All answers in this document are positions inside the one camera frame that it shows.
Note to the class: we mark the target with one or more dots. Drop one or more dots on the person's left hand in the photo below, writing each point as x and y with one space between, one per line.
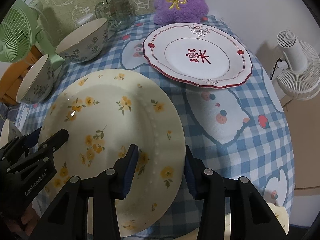
25 220

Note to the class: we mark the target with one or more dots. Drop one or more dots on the cream stool seat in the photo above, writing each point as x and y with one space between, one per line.
278 213

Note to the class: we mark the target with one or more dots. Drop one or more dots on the cotton swab box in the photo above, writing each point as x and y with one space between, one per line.
85 21

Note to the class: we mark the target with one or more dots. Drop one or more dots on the cream yellow floral plate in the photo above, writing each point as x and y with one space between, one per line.
112 120

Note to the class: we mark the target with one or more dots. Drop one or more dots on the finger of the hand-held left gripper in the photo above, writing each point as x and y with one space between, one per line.
58 137
31 141

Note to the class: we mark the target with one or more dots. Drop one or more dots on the white floral bowl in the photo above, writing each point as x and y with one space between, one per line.
87 47
40 87

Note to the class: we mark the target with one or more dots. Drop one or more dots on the white red rimmed plate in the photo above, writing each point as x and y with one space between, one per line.
175 62

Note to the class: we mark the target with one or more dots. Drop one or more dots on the blue checked tablecloth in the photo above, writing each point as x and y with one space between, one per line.
225 142

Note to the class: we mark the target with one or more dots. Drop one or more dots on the glass jar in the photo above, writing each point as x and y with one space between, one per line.
120 10

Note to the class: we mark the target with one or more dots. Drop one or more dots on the purple plush toy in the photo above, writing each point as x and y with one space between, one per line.
180 7

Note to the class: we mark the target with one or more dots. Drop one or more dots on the green rimmed ceramic bowl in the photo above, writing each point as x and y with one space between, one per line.
7 132

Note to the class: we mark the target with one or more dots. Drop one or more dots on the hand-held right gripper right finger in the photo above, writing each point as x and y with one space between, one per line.
191 177

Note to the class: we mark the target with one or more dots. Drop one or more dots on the beige cabinet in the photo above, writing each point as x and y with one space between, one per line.
305 142

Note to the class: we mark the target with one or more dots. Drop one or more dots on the white desk fan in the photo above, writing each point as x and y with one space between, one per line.
295 55

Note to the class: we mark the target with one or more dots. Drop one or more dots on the green desk fan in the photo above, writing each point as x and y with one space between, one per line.
15 35

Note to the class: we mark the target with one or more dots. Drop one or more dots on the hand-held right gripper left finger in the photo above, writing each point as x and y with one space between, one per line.
130 172

